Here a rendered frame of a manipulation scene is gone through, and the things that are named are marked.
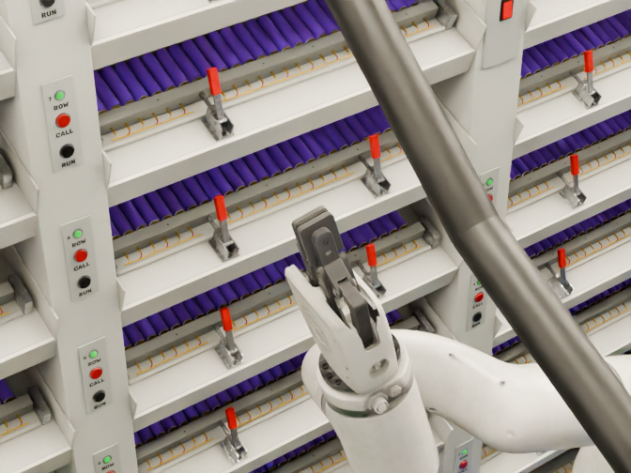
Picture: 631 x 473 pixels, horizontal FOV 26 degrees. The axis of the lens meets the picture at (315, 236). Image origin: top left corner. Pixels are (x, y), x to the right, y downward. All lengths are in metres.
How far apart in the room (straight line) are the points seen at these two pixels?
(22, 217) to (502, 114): 0.80
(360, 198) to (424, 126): 1.40
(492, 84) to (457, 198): 1.46
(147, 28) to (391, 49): 1.04
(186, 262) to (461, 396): 0.64
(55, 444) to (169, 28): 0.62
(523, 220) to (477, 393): 1.00
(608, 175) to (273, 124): 0.82
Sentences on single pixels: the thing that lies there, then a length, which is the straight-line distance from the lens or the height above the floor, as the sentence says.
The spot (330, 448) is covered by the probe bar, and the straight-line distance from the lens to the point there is 2.41.
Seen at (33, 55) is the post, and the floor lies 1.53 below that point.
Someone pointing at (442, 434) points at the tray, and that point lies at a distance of 2.49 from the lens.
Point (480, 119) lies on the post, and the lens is 2.09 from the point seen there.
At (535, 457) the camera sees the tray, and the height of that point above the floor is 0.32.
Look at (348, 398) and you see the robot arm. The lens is 1.21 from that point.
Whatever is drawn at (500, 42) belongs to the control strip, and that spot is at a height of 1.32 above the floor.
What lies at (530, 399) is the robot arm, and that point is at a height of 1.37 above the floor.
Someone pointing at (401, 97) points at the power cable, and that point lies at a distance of 0.62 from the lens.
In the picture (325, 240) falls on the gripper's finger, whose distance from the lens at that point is 1.11.
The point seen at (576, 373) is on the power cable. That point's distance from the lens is 0.60.
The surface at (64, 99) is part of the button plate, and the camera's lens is 1.63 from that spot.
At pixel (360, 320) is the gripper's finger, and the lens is 1.13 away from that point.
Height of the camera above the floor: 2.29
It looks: 37 degrees down
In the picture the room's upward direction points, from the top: straight up
